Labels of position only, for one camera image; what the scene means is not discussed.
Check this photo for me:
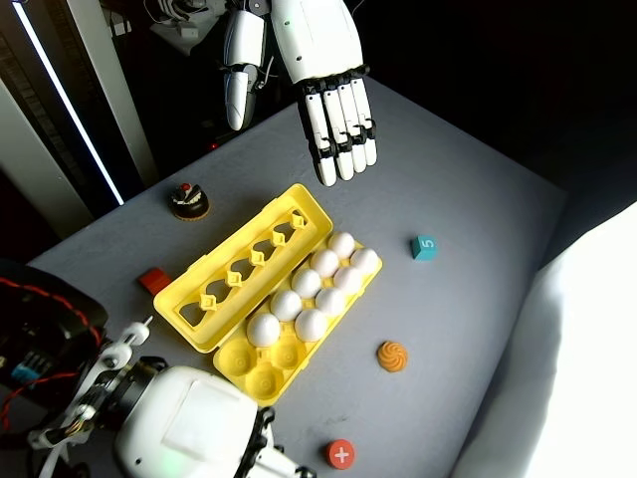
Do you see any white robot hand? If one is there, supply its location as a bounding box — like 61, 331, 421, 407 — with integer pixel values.
223, 0, 378, 187
112, 365, 316, 478

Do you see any yellow plastic egg box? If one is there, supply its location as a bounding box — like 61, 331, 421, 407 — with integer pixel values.
152, 182, 384, 407

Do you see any red half-round block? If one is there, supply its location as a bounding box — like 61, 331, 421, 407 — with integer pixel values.
137, 267, 170, 295

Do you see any red cylinder with white cross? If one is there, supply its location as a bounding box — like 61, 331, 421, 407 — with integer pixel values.
325, 438, 357, 470

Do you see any chocolate cake toy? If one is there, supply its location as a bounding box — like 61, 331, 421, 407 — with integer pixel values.
167, 182, 211, 222

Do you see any orange swirl cookie toy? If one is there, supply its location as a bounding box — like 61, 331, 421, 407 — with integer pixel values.
376, 340, 409, 372

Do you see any teal number block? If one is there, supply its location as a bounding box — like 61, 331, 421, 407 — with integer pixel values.
410, 234, 439, 262

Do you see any white light strip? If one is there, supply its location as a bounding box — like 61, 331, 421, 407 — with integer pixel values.
10, 0, 125, 206

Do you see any grey table cloth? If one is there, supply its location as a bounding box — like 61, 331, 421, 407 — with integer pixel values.
27, 74, 568, 478

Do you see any white backdrop sheet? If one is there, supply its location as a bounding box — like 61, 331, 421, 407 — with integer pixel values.
450, 191, 637, 478

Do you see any white frame post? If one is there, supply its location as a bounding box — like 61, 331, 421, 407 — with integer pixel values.
0, 79, 96, 241
64, 0, 160, 186

